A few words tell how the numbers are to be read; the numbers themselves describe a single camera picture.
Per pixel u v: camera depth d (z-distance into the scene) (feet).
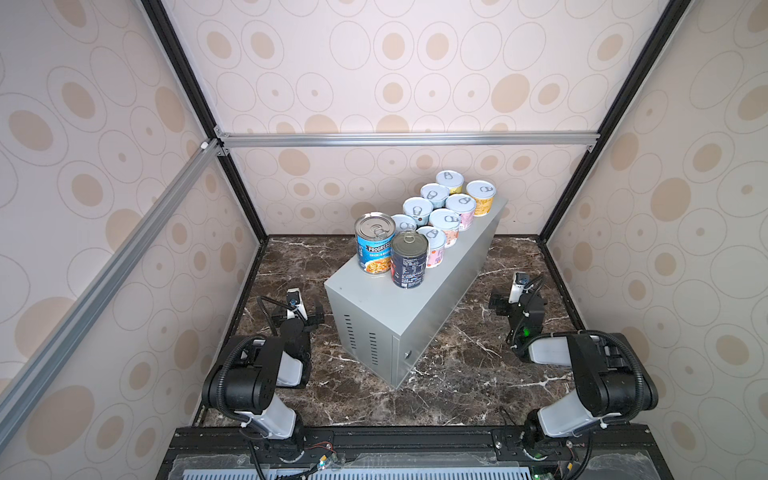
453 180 2.59
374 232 1.95
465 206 2.38
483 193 2.47
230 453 2.40
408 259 1.84
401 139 2.96
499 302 2.79
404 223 2.21
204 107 2.73
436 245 2.09
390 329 1.88
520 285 2.60
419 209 2.34
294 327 2.39
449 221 2.25
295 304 2.47
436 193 2.45
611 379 1.49
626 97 2.67
